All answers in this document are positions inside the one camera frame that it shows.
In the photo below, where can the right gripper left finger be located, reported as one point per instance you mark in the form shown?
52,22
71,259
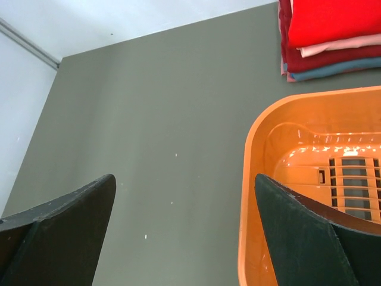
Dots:
58,242

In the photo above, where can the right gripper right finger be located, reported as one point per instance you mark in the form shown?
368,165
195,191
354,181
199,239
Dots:
311,243

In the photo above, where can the orange plastic basket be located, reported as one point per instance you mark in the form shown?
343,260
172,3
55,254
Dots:
325,146

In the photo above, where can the folded dark red t shirt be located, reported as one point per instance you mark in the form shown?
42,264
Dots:
296,64

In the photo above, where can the folded blue grey t shirt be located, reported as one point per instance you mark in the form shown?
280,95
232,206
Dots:
334,69

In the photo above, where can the folded pink t shirt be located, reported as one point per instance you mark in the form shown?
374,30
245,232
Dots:
356,42

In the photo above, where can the left aluminium frame post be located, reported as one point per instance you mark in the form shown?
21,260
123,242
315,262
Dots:
12,33

